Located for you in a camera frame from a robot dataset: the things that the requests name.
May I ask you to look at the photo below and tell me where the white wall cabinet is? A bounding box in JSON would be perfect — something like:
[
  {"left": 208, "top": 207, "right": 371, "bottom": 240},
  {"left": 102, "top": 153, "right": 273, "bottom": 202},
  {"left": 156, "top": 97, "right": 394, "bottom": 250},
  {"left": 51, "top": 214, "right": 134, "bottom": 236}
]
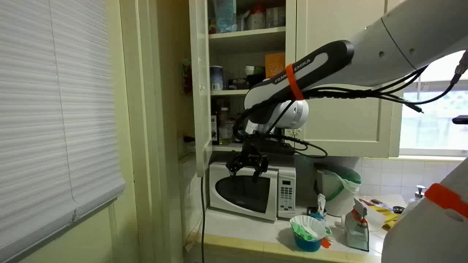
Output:
[{"left": 206, "top": 0, "right": 406, "bottom": 160}]

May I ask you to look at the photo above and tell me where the red utensil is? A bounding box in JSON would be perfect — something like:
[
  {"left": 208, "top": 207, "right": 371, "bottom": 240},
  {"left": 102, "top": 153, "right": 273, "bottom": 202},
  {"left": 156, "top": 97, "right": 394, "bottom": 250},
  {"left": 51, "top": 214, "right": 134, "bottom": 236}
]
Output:
[{"left": 358, "top": 196, "right": 387, "bottom": 208}]

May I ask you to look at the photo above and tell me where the orange box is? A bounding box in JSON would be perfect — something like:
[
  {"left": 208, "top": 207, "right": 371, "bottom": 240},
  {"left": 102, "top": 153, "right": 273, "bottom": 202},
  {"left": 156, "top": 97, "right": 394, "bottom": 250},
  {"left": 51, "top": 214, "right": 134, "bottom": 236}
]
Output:
[{"left": 263, "top": 52, "right": 286, "bottom": 79}]

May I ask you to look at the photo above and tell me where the orange strap on forearm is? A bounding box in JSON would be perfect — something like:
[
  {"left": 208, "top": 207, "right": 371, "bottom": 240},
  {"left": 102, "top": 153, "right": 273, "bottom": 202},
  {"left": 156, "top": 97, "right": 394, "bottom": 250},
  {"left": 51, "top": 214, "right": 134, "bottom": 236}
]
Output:
[{"left": 283, "top": 63, "right": 305, "bottom": 103}]

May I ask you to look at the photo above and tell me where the small white bottle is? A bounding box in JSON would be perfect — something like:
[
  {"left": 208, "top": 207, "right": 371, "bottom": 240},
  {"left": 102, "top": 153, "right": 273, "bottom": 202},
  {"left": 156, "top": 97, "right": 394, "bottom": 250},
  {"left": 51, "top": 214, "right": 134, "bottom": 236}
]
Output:
[{"left": 314, "top": 192, "right": 327, "bottom": 217}]

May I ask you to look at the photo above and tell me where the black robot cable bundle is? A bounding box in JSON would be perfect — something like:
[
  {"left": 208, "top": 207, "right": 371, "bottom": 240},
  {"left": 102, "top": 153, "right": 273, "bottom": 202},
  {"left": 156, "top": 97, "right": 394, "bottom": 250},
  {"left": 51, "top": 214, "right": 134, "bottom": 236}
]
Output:
[{"left": 232, "top": 50, "right": 468, "bottom": 160}]

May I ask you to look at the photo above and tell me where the orange strap on robot base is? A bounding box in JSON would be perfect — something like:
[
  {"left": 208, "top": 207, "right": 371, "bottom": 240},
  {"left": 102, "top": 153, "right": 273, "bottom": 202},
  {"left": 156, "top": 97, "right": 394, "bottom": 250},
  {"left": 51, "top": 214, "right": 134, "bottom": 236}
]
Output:
[{"left": 422, "top": 182, "right": 468, "bottom": 221}]

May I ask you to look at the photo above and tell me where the open white cabinet door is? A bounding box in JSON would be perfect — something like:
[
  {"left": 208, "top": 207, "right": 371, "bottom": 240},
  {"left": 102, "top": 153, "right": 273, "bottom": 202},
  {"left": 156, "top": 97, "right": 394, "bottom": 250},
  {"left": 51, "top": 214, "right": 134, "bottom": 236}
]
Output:
[{"left": 188, "top": 0, "right": 213, "bottom": 177}]

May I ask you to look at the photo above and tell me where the blue bowl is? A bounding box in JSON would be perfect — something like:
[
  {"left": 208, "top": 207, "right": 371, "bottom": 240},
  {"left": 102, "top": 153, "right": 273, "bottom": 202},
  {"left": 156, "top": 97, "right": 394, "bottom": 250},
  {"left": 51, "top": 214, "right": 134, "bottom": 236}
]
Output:
[{"left": 289, "top": 215, "right": 331, "bottom": 253}]

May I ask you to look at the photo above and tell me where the white window blind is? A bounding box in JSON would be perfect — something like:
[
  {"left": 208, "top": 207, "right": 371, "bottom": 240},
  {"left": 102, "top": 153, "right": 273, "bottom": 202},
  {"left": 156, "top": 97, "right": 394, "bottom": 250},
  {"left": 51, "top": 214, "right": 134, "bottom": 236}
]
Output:
[{"left": 0, "top": 0, "right": 127, "bottom": 263}]

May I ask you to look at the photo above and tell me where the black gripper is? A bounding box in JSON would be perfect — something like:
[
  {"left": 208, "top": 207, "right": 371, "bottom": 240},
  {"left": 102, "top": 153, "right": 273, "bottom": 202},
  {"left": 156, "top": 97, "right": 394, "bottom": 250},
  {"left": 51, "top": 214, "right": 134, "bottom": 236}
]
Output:
[{"left": 225, "top": 142, "right": 270, "bottom": 185}]

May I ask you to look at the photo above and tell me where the yellow packet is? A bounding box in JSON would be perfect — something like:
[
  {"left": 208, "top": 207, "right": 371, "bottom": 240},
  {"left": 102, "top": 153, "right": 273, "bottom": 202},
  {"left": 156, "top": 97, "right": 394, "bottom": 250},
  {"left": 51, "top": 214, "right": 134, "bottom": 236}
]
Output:
[{"left": 372, "top": 204, "right": 402, "bottom": 231}]

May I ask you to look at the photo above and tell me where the black power cable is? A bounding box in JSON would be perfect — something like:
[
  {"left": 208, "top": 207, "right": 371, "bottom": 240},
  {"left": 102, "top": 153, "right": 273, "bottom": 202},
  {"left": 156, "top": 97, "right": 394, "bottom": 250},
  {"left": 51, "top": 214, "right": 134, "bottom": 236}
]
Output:
[{"left": 198, "top": 174, "right": 207, "bottom": 263}]

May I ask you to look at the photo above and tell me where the white bin with green liner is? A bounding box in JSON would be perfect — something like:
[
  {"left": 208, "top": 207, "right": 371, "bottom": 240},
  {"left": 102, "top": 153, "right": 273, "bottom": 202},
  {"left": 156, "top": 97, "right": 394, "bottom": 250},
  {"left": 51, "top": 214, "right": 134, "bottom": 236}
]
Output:
[{"left": 314, "top": 164, "right": 363, "bottom": 218}]

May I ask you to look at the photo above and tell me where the closed white cabinet door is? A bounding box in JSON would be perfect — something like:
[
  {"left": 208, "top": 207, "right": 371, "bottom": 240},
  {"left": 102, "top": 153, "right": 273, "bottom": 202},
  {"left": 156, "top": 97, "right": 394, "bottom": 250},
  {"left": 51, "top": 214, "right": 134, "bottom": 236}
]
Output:
[{"left": 295, "top": 0, "right": 391, "bottom": 148}]

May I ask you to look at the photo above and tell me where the bright window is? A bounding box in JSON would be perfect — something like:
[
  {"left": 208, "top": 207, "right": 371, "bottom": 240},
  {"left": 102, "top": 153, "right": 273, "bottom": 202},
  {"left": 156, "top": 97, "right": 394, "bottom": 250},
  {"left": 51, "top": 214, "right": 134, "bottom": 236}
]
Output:
[{"left": 397, "top": 49, "right": 468, "bottom": 158}]

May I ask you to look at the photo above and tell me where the grey metal can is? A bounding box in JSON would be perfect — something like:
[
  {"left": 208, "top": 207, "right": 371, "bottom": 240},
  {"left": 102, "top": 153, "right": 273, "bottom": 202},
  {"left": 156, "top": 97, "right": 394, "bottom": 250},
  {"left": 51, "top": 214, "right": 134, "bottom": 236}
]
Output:
[{"left": 264, "top": 5, "right": 286, "bottom": 30}]

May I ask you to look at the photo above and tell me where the white microwave oven body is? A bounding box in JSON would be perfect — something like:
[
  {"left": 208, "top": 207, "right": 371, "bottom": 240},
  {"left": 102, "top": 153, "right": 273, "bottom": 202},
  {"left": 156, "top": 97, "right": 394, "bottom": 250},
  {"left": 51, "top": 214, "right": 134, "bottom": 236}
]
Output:
[{"left": 207, "top": 161, "right": 296, "bottom": 224}]

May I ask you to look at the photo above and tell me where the clear glass jar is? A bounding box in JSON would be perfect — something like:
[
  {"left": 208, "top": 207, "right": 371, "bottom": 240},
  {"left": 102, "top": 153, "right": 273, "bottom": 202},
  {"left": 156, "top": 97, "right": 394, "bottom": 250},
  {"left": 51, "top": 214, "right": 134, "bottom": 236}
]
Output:
[{"left": 216, "top": 107, "right": 236, "bottom": 147}]

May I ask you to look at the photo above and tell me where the jar with red lid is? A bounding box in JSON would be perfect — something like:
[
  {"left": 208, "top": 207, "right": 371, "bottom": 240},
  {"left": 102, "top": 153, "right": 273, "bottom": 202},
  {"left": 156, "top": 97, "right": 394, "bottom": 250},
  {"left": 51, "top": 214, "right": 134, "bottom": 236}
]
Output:
[{"left": 244, "top": 3, "right": 267, "bottom": 31}]

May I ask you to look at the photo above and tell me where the blue box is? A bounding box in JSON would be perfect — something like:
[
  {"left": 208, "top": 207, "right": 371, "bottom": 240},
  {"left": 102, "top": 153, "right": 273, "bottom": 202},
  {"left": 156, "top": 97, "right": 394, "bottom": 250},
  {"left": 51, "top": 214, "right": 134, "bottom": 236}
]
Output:
[{"left": 213, "top": 0, "right": 239, "bottom": 36}]

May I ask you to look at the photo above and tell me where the dark jar with white lid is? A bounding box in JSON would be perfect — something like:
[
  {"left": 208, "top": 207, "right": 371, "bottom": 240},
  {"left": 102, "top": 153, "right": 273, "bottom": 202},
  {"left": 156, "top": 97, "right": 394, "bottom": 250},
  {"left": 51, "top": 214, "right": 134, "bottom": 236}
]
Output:
[{"left": 242, "top": 63, "right": 266, "bottom": 90}]

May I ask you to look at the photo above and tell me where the white carton with red band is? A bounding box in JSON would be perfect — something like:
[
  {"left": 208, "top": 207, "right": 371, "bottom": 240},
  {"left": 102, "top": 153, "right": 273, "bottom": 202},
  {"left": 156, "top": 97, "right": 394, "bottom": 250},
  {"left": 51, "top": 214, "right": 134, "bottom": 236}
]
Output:
[{"left": 343, "top": 198, "right": 371, "bottom": 253}]

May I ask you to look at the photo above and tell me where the green plastic packet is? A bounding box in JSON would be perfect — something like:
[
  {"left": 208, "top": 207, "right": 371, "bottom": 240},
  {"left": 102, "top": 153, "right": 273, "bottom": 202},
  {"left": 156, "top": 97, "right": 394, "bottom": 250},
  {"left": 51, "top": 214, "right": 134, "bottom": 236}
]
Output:
[{"left": 293, "top": 224, "right": 318, "bottom": 242}]

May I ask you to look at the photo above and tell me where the white microwave door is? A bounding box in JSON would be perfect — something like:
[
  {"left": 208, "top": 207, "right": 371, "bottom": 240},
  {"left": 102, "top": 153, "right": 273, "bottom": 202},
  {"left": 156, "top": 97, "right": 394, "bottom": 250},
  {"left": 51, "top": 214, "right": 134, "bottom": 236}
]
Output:
[{"left": 208, "top": 166, "right": 279, "bottom": 224}]

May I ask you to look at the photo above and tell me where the white paper coffee filter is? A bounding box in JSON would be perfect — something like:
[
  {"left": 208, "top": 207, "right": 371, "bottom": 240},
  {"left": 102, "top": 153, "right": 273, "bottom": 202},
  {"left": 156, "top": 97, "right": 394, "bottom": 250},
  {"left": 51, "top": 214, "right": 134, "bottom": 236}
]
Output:
[{"left": 289, "top": 215, "right": 330, "bottom": 242}]

